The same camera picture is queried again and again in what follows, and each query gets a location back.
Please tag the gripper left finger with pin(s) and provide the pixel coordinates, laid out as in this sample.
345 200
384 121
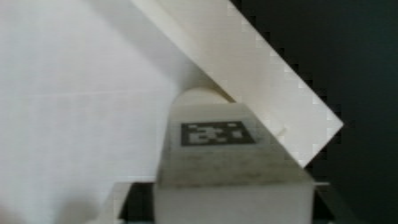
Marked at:
128 204

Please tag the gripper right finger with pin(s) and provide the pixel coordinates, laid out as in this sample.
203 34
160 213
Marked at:
331 212

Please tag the white table leg with tag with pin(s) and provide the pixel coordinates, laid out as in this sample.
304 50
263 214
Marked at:
229 180

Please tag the white square tabletop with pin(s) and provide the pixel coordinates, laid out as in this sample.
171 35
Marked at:
100 58

